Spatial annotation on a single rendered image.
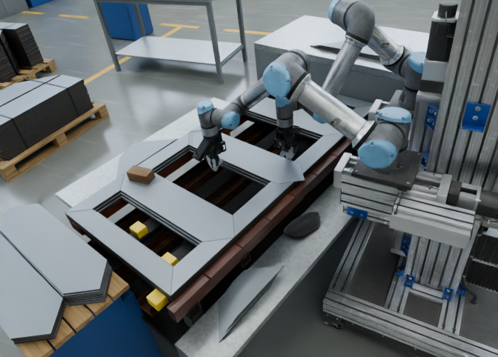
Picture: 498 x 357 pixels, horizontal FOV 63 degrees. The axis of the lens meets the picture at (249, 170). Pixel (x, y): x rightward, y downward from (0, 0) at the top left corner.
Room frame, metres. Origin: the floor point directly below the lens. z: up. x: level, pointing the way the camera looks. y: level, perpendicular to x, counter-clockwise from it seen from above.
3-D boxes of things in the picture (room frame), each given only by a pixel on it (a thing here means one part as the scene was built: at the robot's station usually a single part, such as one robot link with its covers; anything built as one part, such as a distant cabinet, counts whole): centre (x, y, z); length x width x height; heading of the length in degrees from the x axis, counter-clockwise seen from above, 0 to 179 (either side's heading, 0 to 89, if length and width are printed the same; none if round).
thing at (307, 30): (2.40, -0.82, 1.03); 1.30 x 0.60 x 0.04; 45
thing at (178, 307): (1.41, -0.24, 0.80); 1.62 x 0.04 x 0.06; 135
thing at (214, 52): (4.98, 0.69, 0.49); 1.60 x 0.70 x 0.99; 60
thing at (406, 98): (1.63, -0.82, 1.09); 0.15 x 0.15 x 0.10
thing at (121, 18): (6.47, 1.56, 0.29); 0.61 x 0.43 x 0.57; 56
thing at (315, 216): (1.28, -0.22, 0.69); 0.20 x 0.10 x 0.03; 121
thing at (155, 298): (0.91, 0.39, 0.79); 0.06 x 0.05 x 0.04; 45
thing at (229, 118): (1.53, 0.06, 1.16); 0.11 x 0.11 x 0.08; 54
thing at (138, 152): (1.90, 0.61, 0.77); 0.45 x 0.20 x 0.04; 135
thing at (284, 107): (1.56, -0.19, 1.16); 0.09 x 0.08 x 0.11; 109
